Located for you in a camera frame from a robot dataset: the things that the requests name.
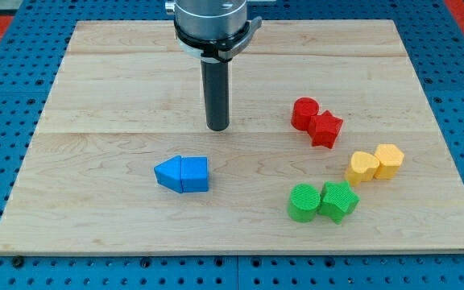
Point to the yellow hexagon block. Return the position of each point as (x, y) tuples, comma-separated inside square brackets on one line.
[(390, 159)]

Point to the red cylinder block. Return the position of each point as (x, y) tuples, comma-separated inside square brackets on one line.
[(303, 109)]

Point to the blue cube block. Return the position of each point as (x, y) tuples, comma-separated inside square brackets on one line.
[(194, 174)]

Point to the red star block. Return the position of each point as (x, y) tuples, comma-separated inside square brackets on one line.
[(324, 129)]

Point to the green star block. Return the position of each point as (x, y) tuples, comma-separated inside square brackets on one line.
[(337, 200)]

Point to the light wooden board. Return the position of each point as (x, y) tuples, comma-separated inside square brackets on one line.
[(126, 98)]

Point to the yellow heart block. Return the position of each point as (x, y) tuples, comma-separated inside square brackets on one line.
[(361, 168)]

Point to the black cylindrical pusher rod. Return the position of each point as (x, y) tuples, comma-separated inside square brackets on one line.
[(215, 80)]

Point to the blue triangle block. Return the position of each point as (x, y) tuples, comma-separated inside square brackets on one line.
[(168, 174)]

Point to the green cylinder block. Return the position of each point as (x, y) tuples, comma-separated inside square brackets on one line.
[(303, 202)]

